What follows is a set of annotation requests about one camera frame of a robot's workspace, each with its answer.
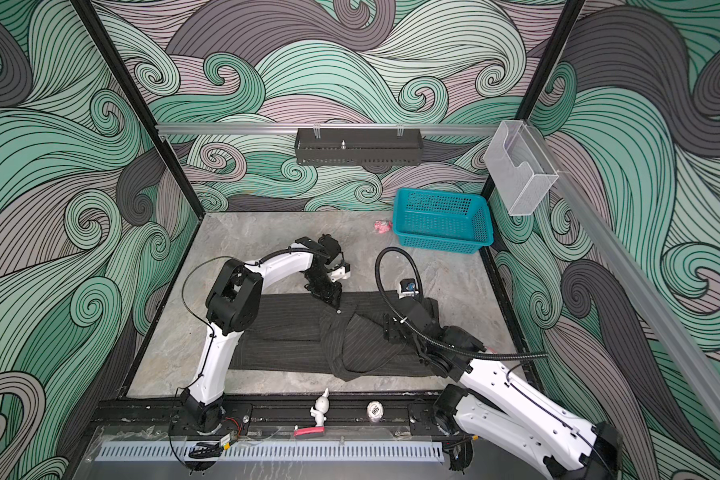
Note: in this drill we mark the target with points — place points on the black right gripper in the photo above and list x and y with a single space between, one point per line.
391 328

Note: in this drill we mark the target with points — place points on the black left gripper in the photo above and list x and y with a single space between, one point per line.
331 296

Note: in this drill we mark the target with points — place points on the dark grey pinstriped shirt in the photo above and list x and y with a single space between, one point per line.
298 333

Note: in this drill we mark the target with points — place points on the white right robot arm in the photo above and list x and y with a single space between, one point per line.
594 451

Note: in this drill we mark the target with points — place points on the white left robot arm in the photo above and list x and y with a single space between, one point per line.
233 304

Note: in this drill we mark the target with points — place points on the small pink toy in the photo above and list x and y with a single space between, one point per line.
383 226

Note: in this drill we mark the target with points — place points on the teal plastic basket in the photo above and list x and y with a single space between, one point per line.
442 221

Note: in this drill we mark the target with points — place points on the white figurine on pink base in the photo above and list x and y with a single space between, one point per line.
318 412

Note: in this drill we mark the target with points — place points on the black perforated metal shelf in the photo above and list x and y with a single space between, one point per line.
344 147

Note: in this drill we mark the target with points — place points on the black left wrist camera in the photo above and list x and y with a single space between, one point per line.
341 271

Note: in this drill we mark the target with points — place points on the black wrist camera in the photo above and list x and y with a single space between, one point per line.
408 288
341 271

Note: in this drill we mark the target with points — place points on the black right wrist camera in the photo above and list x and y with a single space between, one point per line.
408 288

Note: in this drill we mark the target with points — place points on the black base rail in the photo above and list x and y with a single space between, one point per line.
423 413

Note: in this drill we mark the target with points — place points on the clear plastic wall holder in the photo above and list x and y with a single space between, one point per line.
520 165

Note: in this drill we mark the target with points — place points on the white slotted cable duct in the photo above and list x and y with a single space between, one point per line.
277 451

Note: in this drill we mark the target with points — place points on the aluminium rail back wall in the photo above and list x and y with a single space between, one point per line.
250 128

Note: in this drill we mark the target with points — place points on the aluminium rail wall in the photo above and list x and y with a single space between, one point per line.
586 194
250 128

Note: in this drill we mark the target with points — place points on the aluminium rail right wall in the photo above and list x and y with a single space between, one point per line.
586 194

